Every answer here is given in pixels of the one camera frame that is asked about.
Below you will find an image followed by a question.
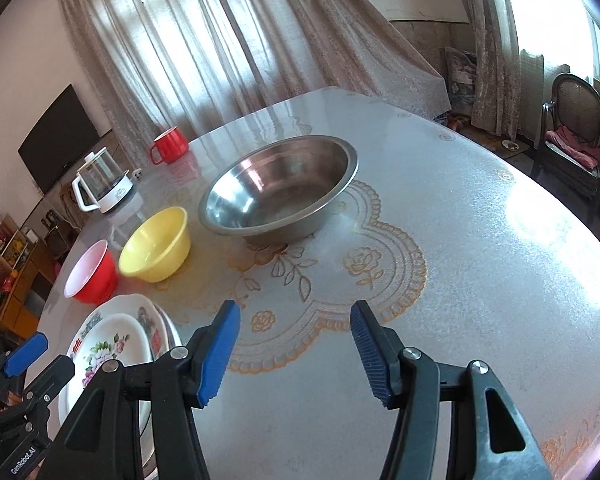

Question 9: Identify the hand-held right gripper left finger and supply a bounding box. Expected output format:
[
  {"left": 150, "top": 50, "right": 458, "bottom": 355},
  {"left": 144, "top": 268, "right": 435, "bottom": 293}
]
[{"left": 50, "top": 300, "right": 242, "bottom": 480}]

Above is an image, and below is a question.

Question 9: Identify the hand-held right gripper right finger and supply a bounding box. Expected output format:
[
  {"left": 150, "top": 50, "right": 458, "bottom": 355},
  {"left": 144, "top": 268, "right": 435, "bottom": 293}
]
[{"left": 350, "top": 300, "right": 553, "bottom": 480}]

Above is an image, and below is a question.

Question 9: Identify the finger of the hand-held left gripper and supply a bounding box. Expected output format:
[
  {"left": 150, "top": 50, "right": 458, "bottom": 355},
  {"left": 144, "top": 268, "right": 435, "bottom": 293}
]
[
  {"left": 5, "top": 355, "right": 76, "bottom": 415},
  {"left": 0, "top": 332, "right": 49, "bottom": 397}
]

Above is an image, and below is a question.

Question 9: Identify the large purple-flowered plate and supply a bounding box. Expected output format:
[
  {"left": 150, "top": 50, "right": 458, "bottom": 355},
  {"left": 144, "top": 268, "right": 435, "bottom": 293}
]
[{"left": 152, "top": 304, "right": 183, "bottom": 358}]

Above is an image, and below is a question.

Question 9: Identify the small pink-flowered plate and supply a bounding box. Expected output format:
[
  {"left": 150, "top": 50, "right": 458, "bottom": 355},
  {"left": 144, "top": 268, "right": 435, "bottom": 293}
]
[{"left": 80, "top": 313, "right": 155, "bottom": 391}]

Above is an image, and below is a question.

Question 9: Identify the red plastic bowl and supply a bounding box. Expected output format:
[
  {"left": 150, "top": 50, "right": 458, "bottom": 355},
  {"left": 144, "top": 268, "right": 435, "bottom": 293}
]
[{"left": 63, "top": 240, "right": 118, "bottom": 305}]

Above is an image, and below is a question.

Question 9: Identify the red and blue printed plate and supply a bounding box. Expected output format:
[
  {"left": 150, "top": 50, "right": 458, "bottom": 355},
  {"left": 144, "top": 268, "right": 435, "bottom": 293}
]
[{"left": 57, "top": 292, "right": 176, "bottom": 480}]

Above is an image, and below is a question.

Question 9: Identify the yellow plastic bowl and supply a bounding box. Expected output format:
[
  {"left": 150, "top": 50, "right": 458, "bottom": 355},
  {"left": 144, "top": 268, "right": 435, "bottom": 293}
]
[{"left": 118, "top": 206, "right": 191, "bottom": 283}]

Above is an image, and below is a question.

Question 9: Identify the stainless steel bowl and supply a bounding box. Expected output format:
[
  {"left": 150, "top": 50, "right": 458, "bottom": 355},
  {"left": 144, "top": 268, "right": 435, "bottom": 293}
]
[{"left": 198, "top": 135, "right": 359, "bottom": 244}]

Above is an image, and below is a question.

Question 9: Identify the orange wooden cabinet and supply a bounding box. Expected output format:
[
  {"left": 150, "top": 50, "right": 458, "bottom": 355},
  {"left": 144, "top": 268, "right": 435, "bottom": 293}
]
[{"left": 0, "top": 240, "right": 61, "bottom": 328}]

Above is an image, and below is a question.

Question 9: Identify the cluttered cabinet-top shelf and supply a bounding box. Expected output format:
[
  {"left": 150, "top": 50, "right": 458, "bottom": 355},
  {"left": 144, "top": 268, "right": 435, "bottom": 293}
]
[{"left": 0, "top": 214, "right": 23, "bottom": 281}]

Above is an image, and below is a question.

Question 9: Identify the small old television set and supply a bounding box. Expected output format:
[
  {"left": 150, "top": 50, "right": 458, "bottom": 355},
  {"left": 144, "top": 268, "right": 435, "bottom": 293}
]
[{"left": 44, "top": 220, "right": 75, "bottom": 261}]

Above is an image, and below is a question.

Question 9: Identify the white glass electric kettle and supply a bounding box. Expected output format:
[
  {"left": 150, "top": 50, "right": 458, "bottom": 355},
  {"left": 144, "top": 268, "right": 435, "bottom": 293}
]
[{"left": 71, "top": 146, "right": 136, "bottom": 214}]

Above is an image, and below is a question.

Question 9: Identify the black flat television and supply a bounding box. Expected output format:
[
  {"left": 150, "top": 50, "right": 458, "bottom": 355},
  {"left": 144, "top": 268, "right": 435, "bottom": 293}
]
[{"left": 18, "top": 84, "right": 100, "bottom": 194}]

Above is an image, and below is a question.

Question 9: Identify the red mug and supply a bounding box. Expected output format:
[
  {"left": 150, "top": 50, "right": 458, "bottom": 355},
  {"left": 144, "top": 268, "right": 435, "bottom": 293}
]
[{"left": 148, "top": 127, "right": 189, "bottom": 165}]

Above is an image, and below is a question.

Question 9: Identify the pile of folded bags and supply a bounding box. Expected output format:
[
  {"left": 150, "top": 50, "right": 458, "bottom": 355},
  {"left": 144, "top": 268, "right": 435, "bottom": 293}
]
[{"left": 442, "top": 46, "right": 478, "bottom": 113}]

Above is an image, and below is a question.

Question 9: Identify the pink seat cushion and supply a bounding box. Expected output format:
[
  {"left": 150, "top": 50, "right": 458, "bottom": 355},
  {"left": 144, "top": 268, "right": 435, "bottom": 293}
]
[{"left": 545, "top": 125, "right": 600, "bottom": 168}]

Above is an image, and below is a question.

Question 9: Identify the beige sheer curtain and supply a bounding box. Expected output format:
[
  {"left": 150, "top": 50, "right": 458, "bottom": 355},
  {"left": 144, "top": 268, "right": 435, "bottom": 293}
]
[
  {"left": 450, "top": 0, "right": 523, "bottom": 138},
  {"left": 55, "top": 0, "right": 451, "bottom": 147}
]

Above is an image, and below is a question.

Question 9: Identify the dark round-backed chair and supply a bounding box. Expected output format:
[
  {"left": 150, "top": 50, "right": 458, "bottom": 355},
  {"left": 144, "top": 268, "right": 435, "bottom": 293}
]
[{"left": 530, "top": 72, "right": 600, "bottom": 213}]

